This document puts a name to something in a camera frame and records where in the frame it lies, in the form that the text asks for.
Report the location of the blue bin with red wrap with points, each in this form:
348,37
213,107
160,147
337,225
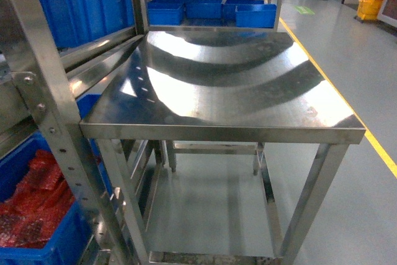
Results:
69,240

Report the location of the stainless steel side table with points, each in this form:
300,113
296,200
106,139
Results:
223,93

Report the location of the red bubble wrap sheets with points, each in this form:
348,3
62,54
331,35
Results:
34,211

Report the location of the stainless steel shelf rack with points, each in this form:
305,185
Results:
37,71

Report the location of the yellow mop bucket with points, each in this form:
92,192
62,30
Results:
368,10

